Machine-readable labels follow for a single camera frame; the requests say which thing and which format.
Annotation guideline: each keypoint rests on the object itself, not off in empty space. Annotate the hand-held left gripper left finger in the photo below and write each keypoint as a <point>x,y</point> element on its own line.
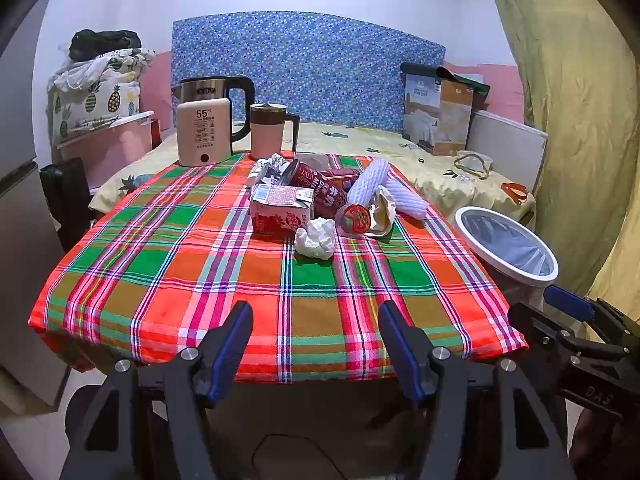
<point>240,340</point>

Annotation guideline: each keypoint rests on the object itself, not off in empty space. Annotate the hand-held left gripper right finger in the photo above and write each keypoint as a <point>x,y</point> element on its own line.
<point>395,340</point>

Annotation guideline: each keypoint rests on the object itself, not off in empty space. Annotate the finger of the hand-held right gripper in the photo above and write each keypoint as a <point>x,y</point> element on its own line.
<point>567,300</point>
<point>530,321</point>

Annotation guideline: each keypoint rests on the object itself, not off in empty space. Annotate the white trash bin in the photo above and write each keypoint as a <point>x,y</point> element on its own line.
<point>535,279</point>

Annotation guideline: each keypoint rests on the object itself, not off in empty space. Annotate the grey plastic bin liner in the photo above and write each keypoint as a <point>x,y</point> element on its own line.
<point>505,240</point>

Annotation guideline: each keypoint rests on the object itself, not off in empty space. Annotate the white tissue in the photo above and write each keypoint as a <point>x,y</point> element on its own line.
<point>315,240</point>

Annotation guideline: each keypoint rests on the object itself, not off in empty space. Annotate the beige paper wrapper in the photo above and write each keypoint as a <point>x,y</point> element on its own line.
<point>382,210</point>

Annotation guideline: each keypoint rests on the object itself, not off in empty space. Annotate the pink white milk carton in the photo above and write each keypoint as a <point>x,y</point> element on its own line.
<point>277,210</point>

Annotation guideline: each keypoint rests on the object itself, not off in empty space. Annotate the white foam net sleeve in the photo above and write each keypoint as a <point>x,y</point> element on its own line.
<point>407,197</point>
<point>367,180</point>

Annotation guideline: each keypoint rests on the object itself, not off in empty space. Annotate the black white printed wrapper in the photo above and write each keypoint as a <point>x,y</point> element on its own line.
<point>267,170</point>

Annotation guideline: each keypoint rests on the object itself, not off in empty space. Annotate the small red can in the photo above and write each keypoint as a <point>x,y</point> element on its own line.
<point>340,176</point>

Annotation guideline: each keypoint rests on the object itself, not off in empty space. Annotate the large red can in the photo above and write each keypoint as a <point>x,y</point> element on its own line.
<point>310,180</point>

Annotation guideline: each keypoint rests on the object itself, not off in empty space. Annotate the plaid tablecloth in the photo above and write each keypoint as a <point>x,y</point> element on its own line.
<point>175,270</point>

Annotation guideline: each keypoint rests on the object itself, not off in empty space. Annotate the yellow pineapple bedsheet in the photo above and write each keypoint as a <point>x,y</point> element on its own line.
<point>430,182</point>

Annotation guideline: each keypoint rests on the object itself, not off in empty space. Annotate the white panel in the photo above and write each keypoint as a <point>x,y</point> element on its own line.
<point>505,145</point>

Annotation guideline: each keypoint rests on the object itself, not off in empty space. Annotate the yellow green curtain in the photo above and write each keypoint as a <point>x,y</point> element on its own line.
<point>575,110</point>

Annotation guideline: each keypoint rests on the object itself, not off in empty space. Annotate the pink mug brown lid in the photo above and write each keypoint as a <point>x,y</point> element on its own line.
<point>265,135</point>

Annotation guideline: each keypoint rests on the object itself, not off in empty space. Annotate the white thermos kettle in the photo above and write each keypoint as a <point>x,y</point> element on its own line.
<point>202,135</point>

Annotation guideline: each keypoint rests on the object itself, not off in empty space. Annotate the printed cardboard bedding box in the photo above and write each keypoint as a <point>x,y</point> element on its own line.
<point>435,115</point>

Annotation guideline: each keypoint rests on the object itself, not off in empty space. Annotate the black suitcase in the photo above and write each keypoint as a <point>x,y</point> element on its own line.
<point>65,195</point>

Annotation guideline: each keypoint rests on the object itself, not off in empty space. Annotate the pink storage box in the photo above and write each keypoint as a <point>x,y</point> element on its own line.
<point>115,150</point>

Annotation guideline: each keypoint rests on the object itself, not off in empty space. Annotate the dark green bag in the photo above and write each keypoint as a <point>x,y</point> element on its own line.
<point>472,82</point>

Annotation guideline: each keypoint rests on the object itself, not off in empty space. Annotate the stainless steel electric kettle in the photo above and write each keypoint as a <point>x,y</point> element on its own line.
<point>200,91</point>

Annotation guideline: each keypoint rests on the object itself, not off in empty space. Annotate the grey refrigerator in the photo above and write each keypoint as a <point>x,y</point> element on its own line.
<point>20,200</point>

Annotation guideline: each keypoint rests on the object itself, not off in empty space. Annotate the pineapple print quilt bundle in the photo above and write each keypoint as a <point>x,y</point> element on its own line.
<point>100,95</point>

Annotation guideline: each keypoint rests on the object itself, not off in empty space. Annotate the blue floral headboard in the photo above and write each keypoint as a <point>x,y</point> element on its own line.
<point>325,60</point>

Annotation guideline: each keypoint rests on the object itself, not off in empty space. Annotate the black bag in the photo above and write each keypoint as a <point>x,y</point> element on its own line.
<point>105,42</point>

